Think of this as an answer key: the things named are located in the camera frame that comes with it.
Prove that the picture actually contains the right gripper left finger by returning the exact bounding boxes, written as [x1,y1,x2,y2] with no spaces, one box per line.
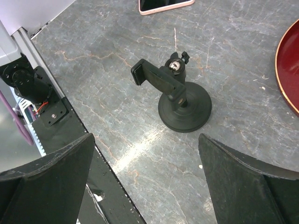
[0,133,95,224]

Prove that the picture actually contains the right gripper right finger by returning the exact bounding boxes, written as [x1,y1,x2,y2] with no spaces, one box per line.
[199,133,299,224]

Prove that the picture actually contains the black phone stand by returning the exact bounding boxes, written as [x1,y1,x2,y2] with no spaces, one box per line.
[131,51,212,133]

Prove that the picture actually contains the phone with pink case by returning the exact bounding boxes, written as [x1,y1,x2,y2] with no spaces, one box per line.
[138,0,195,15]

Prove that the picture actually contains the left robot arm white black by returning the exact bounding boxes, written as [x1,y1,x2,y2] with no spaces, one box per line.
[0,53,51,104]

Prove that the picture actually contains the round red tray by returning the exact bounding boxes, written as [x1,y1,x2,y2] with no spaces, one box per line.
[275,21,299,116]

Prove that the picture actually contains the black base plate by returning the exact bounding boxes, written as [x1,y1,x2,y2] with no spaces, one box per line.
[30,66,148,224]

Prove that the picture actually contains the slotted cable duct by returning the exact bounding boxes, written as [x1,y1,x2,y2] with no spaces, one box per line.
[14,95,46,157]

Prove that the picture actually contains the left aluminium frame post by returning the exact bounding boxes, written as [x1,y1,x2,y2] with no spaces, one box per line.
[0,24,65,99]

